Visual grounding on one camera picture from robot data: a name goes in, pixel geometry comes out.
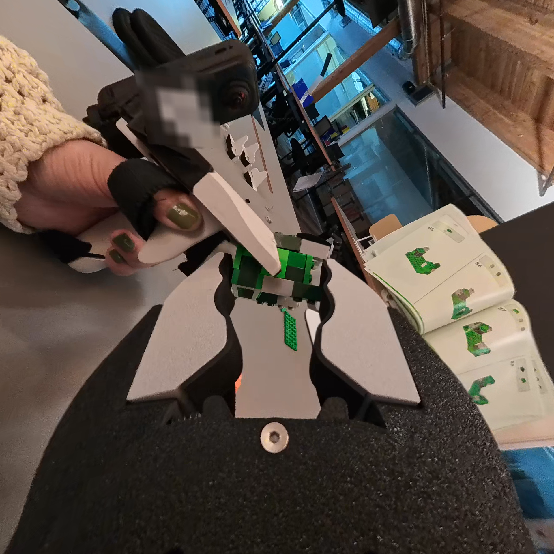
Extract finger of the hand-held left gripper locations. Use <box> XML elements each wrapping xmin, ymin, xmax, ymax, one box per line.
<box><xmin>192</xmin><ymin>171</ymin><xmax>283</xmax><ymax>278</ymax></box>

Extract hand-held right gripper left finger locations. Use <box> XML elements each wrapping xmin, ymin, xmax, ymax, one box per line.
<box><xmin>126</xmin><ymin>253</ymin><xmax>243</xmax><ymax>417</ymax></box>

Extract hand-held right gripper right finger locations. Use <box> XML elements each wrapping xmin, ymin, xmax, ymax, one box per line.
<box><xmin>309</xmin><ymin>259</ymin><xmax>421</xmax><ymax>419</ymax></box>

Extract green lego build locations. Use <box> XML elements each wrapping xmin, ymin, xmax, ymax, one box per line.
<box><xmin>231</xmin><ymin>233</ymin><xmax>335</xmax><ymax>311</ymax></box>

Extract green lego plate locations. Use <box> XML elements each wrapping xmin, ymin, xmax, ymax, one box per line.
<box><xmin>282</xmin><ymin>309</ymin><xmax>299</xmax><ymax>352</ymax></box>

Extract lego instruction booklet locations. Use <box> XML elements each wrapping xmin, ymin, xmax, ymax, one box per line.
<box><xmin>366</xmin><ymin>203</ymin><xmax>554</xmax><ymax>433</ymax></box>

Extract person's left hand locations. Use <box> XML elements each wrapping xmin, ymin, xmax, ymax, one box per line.
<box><xmin>15</xmin><ymin>138</ymin><xmax>204</xmax><ymax>278</ymax></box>

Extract black oval zip case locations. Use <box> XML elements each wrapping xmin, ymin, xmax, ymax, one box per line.
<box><xmin>112</xmin><ymin>8</ymin><xmax>187</xmax><ymax>70</ymax></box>

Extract background office desks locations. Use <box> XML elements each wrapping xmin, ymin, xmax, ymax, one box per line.
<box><xmin>195</xmin><ymin>0</ymin><xmax>373</xmax><ymax>243</ymax></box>

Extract wooden column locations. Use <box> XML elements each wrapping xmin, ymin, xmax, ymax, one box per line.
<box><xmin>311</xmin><ymin>21</ymin><xmax>402</xmax><ymax>104</ymax></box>

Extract silver air duct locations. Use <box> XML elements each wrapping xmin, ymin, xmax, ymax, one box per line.
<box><xmin>397</xmin><ymin>0</ymin><xmax>417</xmax><ymax>59</ymax></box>

